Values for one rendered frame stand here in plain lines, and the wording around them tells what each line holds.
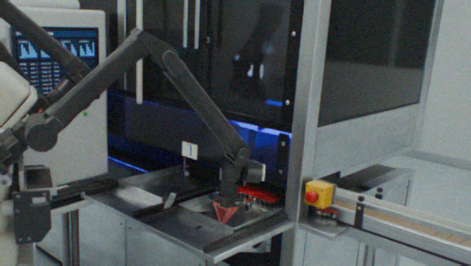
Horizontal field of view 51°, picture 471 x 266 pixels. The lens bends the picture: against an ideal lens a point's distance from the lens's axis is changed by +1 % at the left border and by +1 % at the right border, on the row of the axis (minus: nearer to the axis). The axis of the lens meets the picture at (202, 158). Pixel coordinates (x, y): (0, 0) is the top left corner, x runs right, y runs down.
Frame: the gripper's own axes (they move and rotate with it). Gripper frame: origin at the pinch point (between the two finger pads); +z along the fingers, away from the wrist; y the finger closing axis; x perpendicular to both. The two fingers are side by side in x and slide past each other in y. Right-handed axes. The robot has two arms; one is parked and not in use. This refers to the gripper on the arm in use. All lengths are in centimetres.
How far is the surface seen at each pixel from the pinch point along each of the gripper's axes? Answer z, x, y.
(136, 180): 1, 54, 8
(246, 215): -0.3, 2.8, 16.0
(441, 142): -22, 89, 489
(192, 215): 1.3, 12.7, -0.7
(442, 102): -68, 96, 481
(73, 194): 11, 70, -9
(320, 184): -17.3, -18.1, 23.7
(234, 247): 3.7, -10.3, -5.1
